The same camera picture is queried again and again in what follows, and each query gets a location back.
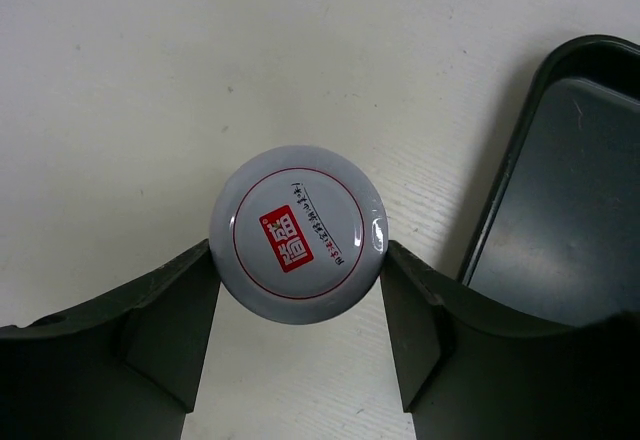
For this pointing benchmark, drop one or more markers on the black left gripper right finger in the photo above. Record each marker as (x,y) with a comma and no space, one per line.
(469,367)

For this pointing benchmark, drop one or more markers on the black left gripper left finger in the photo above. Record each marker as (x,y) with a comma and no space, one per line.
(126,364)

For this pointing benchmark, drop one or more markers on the white-lid orange-label sauce jar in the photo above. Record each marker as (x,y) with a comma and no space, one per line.
(298,235)

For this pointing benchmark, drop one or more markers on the dark green plastic tray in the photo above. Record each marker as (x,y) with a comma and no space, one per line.
(558,236)

